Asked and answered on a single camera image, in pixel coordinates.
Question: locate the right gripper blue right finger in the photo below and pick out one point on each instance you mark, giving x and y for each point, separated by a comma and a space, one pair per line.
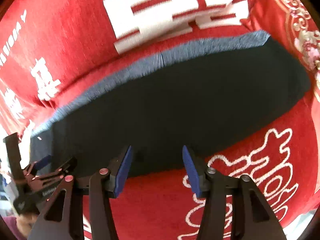
252, 217

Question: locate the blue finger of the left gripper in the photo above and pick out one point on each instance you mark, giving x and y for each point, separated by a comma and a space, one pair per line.
34, 167
60, 173

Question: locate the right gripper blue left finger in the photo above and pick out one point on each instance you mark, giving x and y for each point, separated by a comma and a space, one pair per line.
62, 216

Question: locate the black pants with blue trim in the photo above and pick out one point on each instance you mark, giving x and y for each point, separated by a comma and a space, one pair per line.
208, 93

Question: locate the purple sleeve left forearm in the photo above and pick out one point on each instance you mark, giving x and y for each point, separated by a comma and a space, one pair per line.
11, 222

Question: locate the person left hand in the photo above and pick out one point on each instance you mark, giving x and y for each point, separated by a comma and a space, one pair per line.
25, 223

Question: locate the red sofa cover white characters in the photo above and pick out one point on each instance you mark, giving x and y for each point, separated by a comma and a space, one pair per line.
53, 50

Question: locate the red embroidered cushion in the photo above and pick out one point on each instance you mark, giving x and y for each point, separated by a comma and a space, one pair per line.
289, 22

